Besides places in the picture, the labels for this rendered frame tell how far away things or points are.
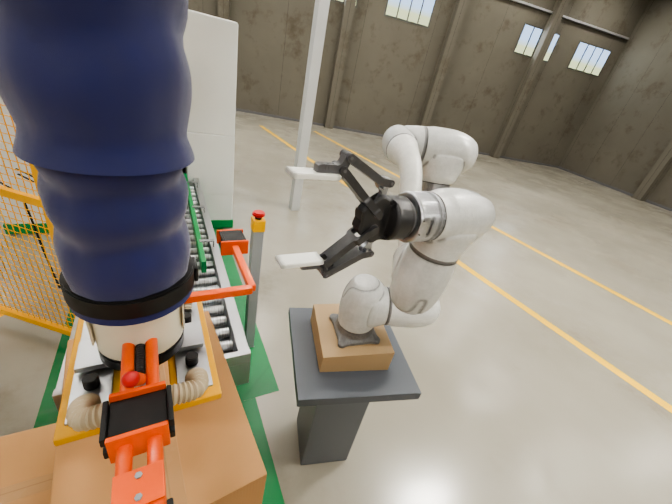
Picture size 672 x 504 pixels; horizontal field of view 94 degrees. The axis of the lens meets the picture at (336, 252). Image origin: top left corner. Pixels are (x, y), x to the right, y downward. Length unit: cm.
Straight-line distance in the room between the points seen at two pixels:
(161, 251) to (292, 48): 1149
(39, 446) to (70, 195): 110
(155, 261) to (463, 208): 54
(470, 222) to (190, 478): 81
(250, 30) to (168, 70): 1144
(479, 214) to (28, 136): 68
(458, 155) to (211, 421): 107
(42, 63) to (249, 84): 1150
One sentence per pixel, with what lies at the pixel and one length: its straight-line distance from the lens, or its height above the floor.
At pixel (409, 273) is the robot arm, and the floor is 147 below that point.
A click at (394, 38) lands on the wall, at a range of 1269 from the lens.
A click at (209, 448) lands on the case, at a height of 94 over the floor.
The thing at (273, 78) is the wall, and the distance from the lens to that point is 1196.
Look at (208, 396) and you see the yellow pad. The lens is 80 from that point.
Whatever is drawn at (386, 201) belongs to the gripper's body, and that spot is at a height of 162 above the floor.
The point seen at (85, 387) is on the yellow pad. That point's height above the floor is 114.
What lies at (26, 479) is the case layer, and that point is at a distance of 151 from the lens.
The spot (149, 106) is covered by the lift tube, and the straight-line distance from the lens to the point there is 53.
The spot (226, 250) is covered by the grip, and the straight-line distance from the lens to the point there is 106.
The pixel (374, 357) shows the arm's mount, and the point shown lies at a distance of 134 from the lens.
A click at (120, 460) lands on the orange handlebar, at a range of 63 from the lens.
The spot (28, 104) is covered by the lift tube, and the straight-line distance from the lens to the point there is 55.
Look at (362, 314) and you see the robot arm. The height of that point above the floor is 102.
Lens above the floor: 178
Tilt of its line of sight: 29 degrees down
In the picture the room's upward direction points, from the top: 13 degrees clockwise
